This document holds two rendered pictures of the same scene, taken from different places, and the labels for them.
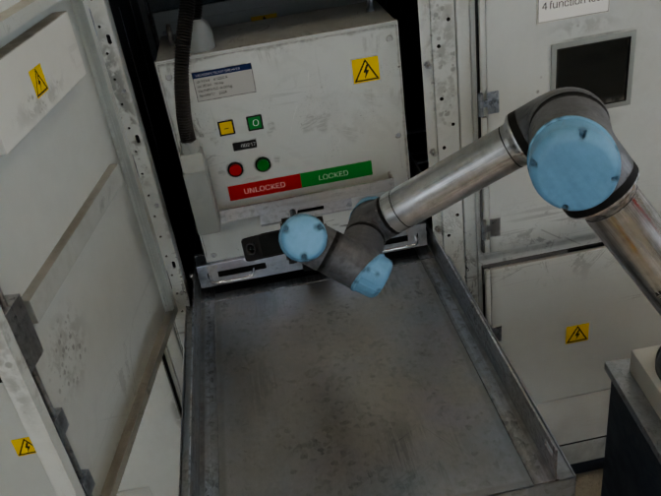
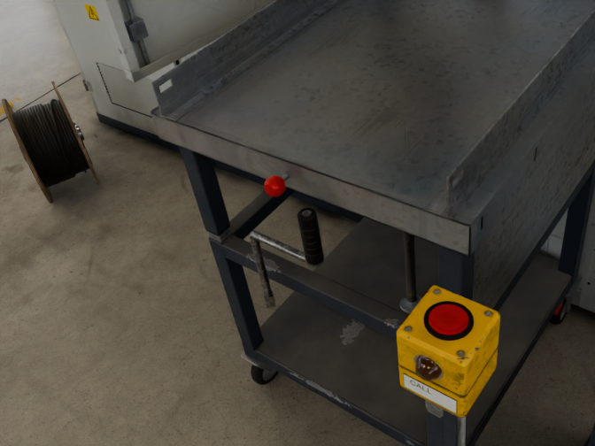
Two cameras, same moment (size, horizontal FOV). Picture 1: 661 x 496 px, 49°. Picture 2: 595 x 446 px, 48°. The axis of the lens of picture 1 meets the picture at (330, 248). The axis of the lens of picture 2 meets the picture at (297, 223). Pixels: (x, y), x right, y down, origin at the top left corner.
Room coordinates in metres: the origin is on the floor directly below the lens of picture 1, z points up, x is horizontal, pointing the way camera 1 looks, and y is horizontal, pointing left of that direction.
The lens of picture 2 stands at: (0.19, -0.64, 1.44)
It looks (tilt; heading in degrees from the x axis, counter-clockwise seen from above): 41 degrees down; 49
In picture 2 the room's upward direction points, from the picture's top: 11 degrees counter-clockwise
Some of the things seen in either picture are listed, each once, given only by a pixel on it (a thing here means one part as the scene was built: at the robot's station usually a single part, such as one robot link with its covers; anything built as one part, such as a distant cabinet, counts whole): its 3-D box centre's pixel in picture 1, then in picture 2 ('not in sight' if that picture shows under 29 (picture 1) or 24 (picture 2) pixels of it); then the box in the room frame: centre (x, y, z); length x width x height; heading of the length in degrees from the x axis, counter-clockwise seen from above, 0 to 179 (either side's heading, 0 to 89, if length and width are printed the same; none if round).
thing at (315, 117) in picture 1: (296, 155); not in sight; (1.44, 0.04, 1.15); 0.48 x 0.01 x 0.48; 94
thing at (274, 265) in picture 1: (312, 250); not in sight; (1.46, 0.04, 0.89); 0.54 x 0.05 x 0.06; 94
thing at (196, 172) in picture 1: (201, 189); not in sight; (1.36, 0.25, 1.14); 0.08 x 0.05 x 0.17; 4
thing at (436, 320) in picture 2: not in sight; (448, 322); (0.56, -0.40, 0.90); 0.04 x 0.04 x 0.02
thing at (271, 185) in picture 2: not in sight; (278, 182); (0.70, -0.01, 0.82); 0.04 x 0.03 x 0.03; 4
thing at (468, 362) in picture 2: not in sight; (447, 350); (0.56, -0.40, 0.85); 0.08 x 0.08 x 0.10; 4
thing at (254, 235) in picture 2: not in sight; (287, 264); (0.70, 0.01, 0.63); 0.17 x 0.03 x 0.30; 94
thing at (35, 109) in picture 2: not in sight; (52, 142); (0.94, 1.49, 0.20); 0.40 x 0.22 x 0.40; 69
